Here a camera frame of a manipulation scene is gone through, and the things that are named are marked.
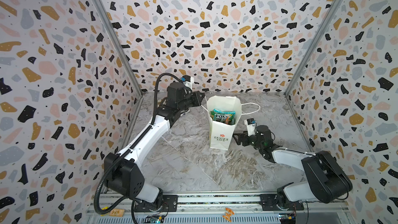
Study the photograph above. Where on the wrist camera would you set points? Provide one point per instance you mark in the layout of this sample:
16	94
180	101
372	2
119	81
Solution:
250	124
188	81

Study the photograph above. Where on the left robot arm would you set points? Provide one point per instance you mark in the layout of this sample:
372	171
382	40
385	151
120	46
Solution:
123	170

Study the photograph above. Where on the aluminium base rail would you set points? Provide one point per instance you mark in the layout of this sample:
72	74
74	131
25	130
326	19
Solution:
208	207

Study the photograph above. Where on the circuit board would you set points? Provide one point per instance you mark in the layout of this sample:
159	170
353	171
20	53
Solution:
154	219
287	219

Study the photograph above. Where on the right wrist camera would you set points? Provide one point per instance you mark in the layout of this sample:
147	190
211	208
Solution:
250	124

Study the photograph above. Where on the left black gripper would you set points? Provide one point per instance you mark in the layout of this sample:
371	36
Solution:
197	100

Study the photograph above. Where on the green teal snack packet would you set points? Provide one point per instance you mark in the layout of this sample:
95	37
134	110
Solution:
226	117

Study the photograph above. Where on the right circuit board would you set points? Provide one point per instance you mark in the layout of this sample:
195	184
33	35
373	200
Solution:
287	219

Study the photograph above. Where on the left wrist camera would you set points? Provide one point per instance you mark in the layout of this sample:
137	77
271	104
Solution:
188	81

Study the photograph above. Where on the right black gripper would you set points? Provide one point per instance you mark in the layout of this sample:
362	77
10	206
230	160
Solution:
245	136

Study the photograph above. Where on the wooden tag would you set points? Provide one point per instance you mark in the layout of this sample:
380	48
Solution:
117	212

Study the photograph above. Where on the left circuit board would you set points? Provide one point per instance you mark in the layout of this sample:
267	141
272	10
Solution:
154	219

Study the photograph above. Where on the white paper bag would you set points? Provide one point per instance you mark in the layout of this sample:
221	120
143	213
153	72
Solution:
220	134

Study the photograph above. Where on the orange clips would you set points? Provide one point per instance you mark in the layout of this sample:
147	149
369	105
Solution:
229	213

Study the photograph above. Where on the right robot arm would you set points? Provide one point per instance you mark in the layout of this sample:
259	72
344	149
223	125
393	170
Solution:
325	181

